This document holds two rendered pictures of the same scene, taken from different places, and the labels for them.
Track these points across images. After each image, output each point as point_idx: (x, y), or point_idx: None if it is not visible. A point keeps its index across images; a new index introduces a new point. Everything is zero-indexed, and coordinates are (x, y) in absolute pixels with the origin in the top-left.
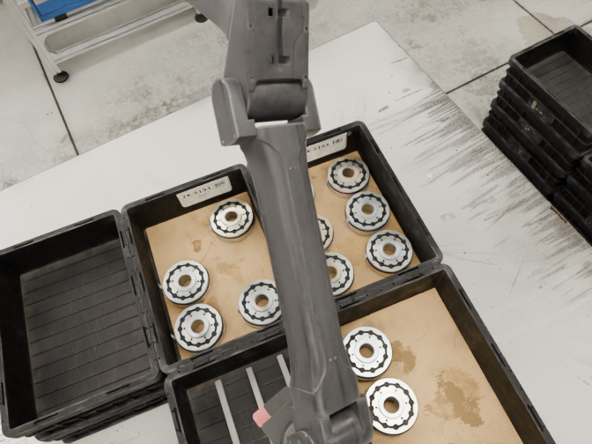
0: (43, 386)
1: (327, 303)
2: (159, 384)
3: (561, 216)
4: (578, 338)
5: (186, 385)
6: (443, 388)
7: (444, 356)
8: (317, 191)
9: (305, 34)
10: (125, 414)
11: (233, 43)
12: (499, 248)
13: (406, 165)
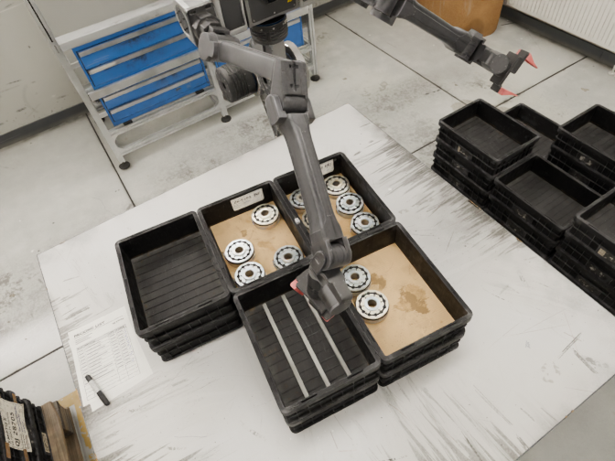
0: (152, 318)
1: (324, 190)
2: (227, 309)
3: (475, 205)
4: (490, 273)
5: (244, 305)
6: (404, 294)
7: (403, 278)
8: None
9: (305, 76)
10: (203, 340)
11: (275, 80)
12: (437, 226)
13: (374, 184)
